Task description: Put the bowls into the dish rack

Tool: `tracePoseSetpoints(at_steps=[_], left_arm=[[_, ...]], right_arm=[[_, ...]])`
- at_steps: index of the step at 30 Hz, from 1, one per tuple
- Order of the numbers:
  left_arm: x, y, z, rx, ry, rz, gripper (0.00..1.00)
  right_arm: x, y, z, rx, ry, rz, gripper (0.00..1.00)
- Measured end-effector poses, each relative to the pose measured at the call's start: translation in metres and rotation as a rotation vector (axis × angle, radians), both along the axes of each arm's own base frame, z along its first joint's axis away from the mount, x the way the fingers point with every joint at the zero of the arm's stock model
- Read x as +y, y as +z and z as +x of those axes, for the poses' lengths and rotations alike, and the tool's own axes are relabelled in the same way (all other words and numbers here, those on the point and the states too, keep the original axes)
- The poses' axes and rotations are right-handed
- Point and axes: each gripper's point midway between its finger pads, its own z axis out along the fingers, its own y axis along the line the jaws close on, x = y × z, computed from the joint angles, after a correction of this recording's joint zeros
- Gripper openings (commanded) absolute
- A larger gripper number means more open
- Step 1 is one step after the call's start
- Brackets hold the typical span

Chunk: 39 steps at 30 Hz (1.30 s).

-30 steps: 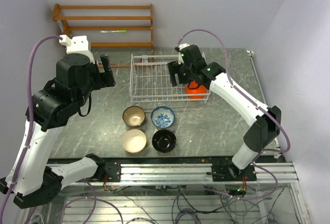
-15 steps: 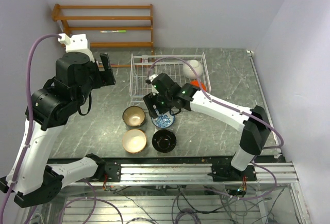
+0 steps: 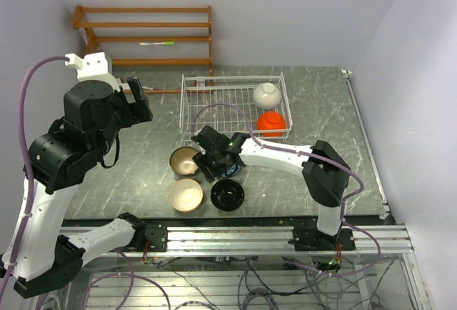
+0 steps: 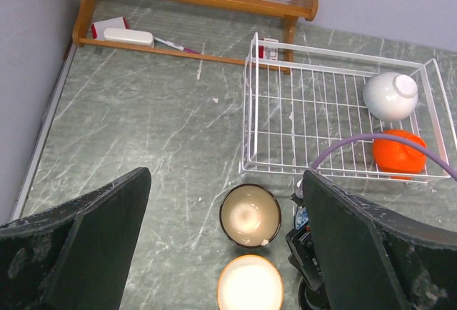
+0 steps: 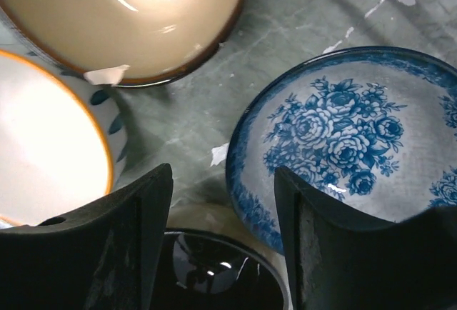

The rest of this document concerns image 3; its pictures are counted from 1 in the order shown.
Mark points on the white wire dish rack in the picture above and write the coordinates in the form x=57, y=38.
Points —
x=226, y=104

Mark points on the blue patterned white bowl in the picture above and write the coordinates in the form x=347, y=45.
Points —
x=231, y=171

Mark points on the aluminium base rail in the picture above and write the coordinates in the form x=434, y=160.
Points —
x=283, y=236

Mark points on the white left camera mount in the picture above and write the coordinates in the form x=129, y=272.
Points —
x=97, y=66

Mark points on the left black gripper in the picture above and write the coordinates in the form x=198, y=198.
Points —
x=136, y=111

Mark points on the brown bowl cream inside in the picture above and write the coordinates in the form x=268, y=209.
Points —
x=186, y=195

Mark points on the green white pen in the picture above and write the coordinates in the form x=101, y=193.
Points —
x=156, y=43

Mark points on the dark bowl beige inside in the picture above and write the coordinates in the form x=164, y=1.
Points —
x=182, y=161

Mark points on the orange red bowl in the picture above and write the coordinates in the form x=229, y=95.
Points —
x=271, y=123

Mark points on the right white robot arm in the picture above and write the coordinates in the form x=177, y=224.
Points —
x=325, y=173

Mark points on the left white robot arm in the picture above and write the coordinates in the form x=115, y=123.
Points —
x=41, y=258

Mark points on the white ceramic bowl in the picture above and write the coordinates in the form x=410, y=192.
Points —
x=267, y=96

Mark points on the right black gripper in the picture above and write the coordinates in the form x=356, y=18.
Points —
x=210, y=172

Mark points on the glossy black bowl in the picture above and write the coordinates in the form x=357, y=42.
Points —
x=227, y=195

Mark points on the wooden slatted shelf rack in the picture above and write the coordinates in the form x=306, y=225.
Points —
x=193, y=18

